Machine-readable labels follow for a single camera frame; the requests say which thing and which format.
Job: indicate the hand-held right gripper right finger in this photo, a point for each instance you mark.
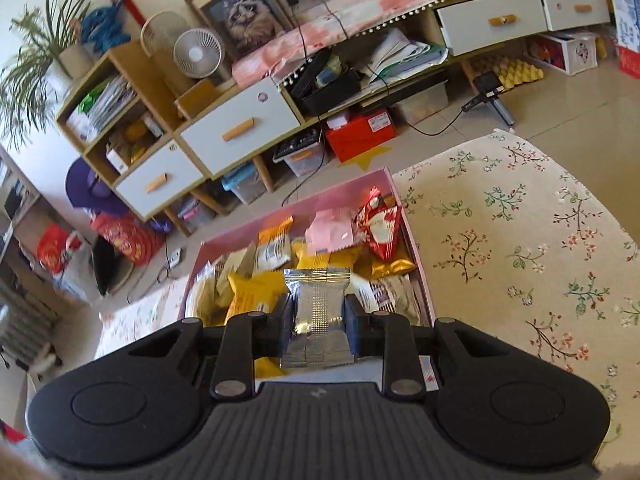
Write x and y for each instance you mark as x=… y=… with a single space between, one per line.
x=352 y=325

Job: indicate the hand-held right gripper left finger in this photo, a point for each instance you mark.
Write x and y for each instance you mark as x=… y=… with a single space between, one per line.
x=285 y=325

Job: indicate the silver foil snack packet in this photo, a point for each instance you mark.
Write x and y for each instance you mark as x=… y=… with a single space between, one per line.
x=317 y=310

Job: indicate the small yellow snack packet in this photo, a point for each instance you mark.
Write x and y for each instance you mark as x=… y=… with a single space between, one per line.
x=252 y=295

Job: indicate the white packet with brown print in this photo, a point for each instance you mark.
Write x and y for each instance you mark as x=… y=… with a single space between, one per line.
x=392 y=295

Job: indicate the golden brown snack packet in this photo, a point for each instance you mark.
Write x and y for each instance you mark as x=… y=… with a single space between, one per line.
x=392 y=265

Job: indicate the yellow packet with white label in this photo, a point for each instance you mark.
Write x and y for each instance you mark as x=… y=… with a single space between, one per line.
x=274 y=250

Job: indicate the pink snack packet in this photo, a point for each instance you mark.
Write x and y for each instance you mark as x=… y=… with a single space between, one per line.
x=327 y=232

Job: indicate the red white snack packet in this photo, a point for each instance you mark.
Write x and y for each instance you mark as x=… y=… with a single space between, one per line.
x=377 y=230

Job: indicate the silver box with pink lining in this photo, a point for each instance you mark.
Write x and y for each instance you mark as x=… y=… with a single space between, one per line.
x=325 y=195

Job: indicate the white power strip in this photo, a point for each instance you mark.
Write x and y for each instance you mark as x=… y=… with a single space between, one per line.
x=174 y=258

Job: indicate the floral tablecloth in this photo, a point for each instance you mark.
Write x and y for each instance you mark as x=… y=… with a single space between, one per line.
x=500 y=235

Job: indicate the red printed bag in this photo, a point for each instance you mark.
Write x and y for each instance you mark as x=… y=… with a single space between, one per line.
x=130 y=240

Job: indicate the black folder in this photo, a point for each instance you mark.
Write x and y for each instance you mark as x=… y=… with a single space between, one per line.
x=107 y=265

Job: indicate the red shoebox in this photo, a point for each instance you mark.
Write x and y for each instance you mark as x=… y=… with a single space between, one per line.
x=360 y=135

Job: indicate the white drawer with round sticker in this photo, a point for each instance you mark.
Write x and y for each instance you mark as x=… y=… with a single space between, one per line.
x=270 y=115

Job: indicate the black case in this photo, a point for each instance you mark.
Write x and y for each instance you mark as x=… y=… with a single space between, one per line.
x=325 y=95

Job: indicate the large clear storage bin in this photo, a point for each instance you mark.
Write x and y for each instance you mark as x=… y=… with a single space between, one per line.
x=425 y=102

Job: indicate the red and white shopping bag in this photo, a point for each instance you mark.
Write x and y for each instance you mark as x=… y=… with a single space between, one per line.
x=60 y=255

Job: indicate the small white carton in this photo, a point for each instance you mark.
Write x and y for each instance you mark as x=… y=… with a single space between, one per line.
x=117 y=157

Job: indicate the purple hat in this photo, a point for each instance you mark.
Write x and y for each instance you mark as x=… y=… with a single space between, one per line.
x=87 y=185

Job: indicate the small cardboard box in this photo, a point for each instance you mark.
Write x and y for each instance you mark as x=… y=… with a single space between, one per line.
x=197 y=95

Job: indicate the grey radiator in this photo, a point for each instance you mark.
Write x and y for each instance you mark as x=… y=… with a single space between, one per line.
x=25 y=320

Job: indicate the black handheld gimbal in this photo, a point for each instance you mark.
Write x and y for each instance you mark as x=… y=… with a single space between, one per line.
x=487 y=87

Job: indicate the pile of papers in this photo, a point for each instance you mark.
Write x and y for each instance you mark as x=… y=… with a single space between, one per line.
x=400 y=55

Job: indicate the wooden shelf cabinet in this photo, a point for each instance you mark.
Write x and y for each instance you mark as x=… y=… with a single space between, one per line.
x=145 y=85

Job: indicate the stack of magazines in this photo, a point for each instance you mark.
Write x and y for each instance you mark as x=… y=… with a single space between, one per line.
x=100 y=107

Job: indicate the white desk fan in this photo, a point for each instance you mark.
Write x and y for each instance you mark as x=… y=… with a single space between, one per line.
x=197 y=52

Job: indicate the yellow egg tray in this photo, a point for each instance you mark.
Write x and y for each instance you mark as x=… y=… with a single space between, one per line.
x=510 y=72

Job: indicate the long wooden bench cabinet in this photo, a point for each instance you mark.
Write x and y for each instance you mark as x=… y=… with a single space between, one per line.
x=429 y=30

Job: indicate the wide white bench drawer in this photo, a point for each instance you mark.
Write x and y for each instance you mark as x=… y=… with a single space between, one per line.
x=465 y=30

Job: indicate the framed cat picture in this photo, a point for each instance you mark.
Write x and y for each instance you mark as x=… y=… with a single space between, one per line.
x=245 y=10

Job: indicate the pink floral cloth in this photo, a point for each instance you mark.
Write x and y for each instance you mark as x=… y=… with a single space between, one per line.
x=380 y=5

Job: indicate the beige round fan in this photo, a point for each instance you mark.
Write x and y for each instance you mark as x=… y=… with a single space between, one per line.
x=155 y=30

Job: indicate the blue knitted toy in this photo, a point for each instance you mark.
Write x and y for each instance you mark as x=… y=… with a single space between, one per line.
x=107 y=25

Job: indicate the white printed box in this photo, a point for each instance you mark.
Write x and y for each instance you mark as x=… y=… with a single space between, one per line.
x=570 y=52

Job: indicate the potted green plant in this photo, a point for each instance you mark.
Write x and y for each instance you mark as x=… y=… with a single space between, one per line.
x=35 y=70

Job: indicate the narrow white bench drawer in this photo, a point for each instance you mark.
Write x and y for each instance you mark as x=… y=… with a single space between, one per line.
x=595 y=10

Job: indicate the red and white carton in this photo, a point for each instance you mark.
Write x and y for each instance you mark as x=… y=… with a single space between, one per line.
x=625 y=10

